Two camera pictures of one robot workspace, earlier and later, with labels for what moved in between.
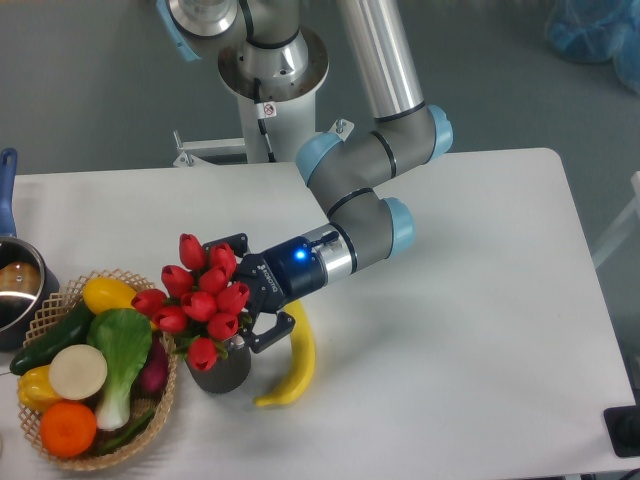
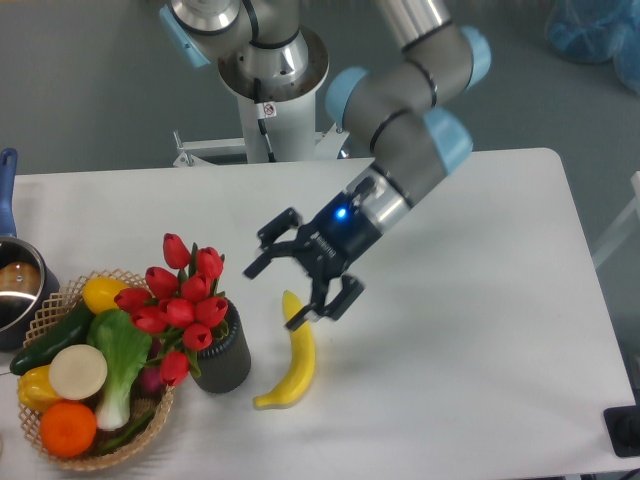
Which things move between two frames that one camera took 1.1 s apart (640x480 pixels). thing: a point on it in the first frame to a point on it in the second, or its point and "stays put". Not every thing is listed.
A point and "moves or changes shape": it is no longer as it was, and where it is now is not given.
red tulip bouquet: [200, 300] moves or changes shape
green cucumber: [73, 331] stays put
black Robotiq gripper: [280, 274] to [328, 246]
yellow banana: [303, 358] stays put
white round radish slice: [78, 372] stays put
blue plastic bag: [598, 31] stays put
